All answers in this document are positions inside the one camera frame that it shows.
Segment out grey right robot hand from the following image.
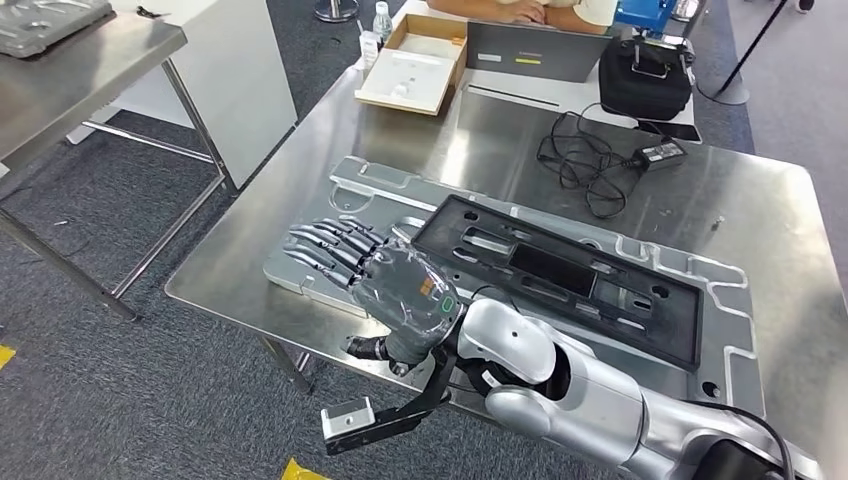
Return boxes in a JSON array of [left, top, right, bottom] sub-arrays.
[[283, 215, 465, 379]]

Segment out black plastic plate frame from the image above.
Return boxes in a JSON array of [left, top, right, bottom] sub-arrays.
[[410, 193, 704, 372]]

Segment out stainless steel workbench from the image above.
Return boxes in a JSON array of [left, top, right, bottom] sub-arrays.
[[164, 62, 848, 480]]

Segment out grey metal fixture plate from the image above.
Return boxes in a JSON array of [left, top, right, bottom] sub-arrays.
[[262, 155, 768, 419], [0, 0, 115, 60]]

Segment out open cardboard box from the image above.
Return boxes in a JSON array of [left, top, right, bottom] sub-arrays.
[[354, 14, 468, 117]]

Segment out white desk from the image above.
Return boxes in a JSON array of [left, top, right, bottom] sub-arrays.
[[397, 0, 704, 144]]

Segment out white cabinet panel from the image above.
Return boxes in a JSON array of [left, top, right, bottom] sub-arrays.
[[66, 0, 299, 193]]

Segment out clear plastic bottle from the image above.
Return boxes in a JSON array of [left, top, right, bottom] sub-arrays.
[[372, 1, 393, 44]]

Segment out grey laptop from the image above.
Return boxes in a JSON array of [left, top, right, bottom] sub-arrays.
[[465, 19, 614, 85]]

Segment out black power adapter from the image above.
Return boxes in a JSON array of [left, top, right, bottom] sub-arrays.
[[632, 139, 689, 174]]

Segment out chrome stanchion base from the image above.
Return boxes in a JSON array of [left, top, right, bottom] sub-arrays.
[[314, 0, 360, 23]]

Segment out person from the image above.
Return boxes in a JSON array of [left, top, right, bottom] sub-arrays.
[[427, 0, 619, 34]]

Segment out black bag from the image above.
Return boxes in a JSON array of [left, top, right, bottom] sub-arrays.
[[598, 33, 696, 123]]

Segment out blue box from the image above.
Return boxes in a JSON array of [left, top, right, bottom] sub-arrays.
[[612, 0, 680, 38]]

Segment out dark stanchion with base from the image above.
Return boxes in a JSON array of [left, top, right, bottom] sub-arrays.
[[695, 0, 793, 107]]

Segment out small steel table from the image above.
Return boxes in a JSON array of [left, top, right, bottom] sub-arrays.
[[0, 13, 230, 326]]

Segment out black camera bracket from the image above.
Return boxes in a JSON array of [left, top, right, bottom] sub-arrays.
[[321, 347, 460, 457]]

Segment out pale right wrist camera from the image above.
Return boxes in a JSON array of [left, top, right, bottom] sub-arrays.
[[321, 396, 377, 442]]

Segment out black adapter cord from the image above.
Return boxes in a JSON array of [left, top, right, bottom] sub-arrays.
[[535, 102, 647, 220]]

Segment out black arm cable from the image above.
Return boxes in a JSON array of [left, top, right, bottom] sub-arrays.
[[685, 399, 796, 480]]

